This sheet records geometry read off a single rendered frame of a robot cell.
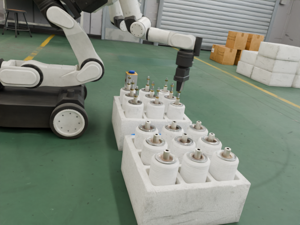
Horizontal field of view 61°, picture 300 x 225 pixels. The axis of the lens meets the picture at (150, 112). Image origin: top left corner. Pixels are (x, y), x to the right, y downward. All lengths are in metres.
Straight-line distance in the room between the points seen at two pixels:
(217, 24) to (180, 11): 1.06
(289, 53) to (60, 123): 3.17
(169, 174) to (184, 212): 0.16
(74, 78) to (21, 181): 0.66
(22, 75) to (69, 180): 0.69
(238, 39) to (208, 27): 2.01
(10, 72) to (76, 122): 0.45
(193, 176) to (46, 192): 0.57
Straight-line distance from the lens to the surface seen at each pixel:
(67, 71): 1.59
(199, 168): 0.90
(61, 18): 1.52
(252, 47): 5.35
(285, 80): 4.02
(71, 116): 1.44
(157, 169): 0.86
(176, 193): 0.88
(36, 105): 1.49
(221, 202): 1.00
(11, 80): 1.61
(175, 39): 1.32
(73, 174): 1.21
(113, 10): 1.83
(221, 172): 0.97
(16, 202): 1.10
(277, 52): 3.81
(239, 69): 4.40
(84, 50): 1.57
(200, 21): 6.91
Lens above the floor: 0.69
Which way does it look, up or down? 21 degrees down
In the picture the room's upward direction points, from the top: 8 degrees clockwise
